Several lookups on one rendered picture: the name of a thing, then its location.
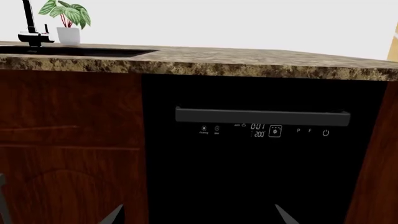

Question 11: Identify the light wood panel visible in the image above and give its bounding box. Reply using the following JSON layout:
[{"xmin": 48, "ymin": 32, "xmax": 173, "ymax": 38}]
[{"xmin": 386, "ymin": 22, "xmax": 398, "ymax": 63}]

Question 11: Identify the black dishwasher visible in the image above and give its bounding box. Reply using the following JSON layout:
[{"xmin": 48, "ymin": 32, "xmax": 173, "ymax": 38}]
[{"xmin": 141, "ymin": 73, "xmax": 388, "ymax": 224}]

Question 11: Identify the dark wood cabinet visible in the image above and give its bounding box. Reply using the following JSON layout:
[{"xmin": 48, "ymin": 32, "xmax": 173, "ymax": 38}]
[{"xmin": 343, "ymin": 80, "xmax": 398, "ymax": 224}]

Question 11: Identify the wooden cabinet door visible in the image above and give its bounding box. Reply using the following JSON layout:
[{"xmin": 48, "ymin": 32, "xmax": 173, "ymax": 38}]
[{"xmin": 0, "ymin": 69, "xmax": 149, "ymax": 224}]

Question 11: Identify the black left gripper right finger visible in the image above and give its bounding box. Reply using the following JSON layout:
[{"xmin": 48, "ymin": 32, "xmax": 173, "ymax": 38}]
[{"xmin": 274, "ymin": 203, "xmax": 300, "ymax": 224}]

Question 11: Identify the grey metal bar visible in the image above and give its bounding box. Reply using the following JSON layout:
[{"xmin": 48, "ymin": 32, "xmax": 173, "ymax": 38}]
[{"xmin": 0, "ymin": 172, "xmax": 12, "ymax": 224}]

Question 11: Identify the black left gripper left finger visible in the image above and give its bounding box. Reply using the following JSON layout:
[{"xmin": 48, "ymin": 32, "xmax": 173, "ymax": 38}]
[{"xmin": 98, "ymin": 203, "xmax": 125, "ymax": 224}]

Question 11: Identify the black faucet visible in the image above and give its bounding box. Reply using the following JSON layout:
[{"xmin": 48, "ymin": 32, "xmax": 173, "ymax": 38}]
[{"xmin": 17, "ymin": 0, "xmax": 55, "ymax": 47}]

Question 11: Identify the black sink basin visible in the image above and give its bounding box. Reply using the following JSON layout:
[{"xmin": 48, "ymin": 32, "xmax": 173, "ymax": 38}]
[{"xmin": 0, "ymin": 45, "xmax": 159, "ymax": 58}]

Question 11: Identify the black dishwasher handle bar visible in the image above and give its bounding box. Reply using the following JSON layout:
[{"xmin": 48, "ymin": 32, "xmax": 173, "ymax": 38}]
[{"xmin": 175, "ymin": 106, "xmax": 351, "ymax": 127}]

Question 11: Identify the brown granite countertop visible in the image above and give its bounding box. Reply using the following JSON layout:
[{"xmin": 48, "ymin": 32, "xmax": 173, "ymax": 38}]
[{"xmin": 0, "ymin": 41, "xmax": 398, "ymax": 82}]

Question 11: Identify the potted plant in white pot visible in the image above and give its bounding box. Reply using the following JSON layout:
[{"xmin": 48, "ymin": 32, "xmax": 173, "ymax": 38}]
[{"xmin": 38, "ymin": 0, "xmax": 92, "ymax": 47}]

